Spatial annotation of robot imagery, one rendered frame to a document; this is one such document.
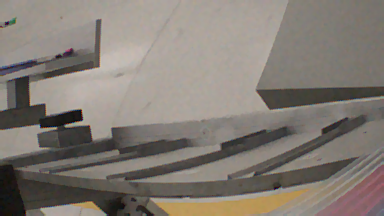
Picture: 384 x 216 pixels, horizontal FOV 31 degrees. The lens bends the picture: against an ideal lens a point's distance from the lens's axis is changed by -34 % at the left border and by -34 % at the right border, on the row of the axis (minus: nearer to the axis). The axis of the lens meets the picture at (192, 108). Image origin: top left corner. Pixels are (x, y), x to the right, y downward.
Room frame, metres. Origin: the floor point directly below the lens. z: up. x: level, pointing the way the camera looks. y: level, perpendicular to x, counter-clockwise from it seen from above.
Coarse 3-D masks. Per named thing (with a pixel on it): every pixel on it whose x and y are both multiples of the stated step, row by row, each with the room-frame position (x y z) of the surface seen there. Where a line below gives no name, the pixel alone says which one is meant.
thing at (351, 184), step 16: (368, 160) 0.28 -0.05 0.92; (336, 176) 0.28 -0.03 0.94; (352, 176) 0.26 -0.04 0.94; (368, 176) 0.24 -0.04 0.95; (320, 192) 0.26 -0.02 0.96; (336, 192) 0.24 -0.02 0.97; (352, 192) 0.23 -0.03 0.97; (368, 192) 0.21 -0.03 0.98; (288, 208) 0.25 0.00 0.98; (304, 208) 0.24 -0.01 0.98; (320, 208) 0.23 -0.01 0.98; (336, 208) 0.21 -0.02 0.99; (352, 208) 0.20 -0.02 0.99; (368, 208) 0.18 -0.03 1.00
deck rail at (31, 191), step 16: (80, 144) 0.76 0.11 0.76; (96, 144) 0.77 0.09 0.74; (112, 144) 0.78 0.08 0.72; (0, 160) 0.68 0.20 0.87; (16, 160) 0.70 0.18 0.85; (32, 160) 0.71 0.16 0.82; (48, 160) 0.72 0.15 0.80; (32, 192) 0.69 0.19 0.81; (48, 192) 0.70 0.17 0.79; (64, 192) 0.71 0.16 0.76; (80, 192) 0.72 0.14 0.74; (96, 192) 0.74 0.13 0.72; (112, 192) 0.75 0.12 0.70; (32, 208) 0.68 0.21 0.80
